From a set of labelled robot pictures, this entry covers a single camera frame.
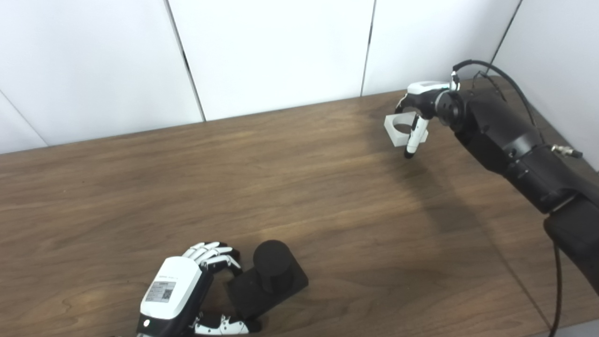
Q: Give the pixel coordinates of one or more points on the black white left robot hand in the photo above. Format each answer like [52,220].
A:
[171,292]

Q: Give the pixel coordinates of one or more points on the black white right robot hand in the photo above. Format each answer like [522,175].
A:
[421,100]

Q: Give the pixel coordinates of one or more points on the white square piece with hole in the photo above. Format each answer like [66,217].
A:
[398,136]

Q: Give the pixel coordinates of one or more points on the black peg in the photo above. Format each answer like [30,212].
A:
[269,276]

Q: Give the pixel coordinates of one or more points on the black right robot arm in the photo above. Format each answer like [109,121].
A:
[505,135]

